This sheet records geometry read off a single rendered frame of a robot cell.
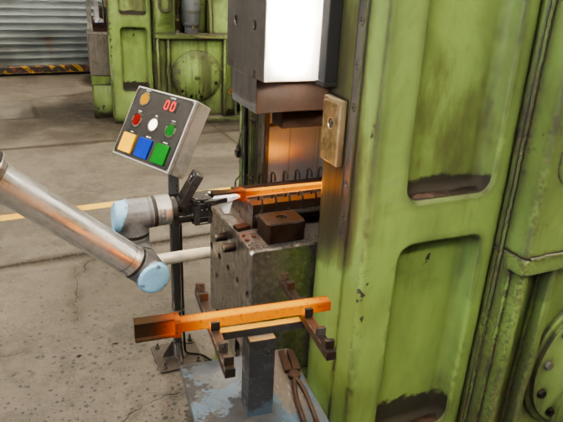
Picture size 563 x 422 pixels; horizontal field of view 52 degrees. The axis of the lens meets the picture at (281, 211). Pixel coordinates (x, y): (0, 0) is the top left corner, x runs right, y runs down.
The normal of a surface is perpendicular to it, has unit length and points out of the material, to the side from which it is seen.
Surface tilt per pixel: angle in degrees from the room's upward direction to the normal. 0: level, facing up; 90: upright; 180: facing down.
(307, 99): 90
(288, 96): 90
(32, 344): 0
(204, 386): 0
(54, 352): 0
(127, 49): 90
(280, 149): 90
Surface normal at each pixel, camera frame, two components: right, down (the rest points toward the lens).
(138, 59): 0.33, 0.38
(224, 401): 0.04, -0.92
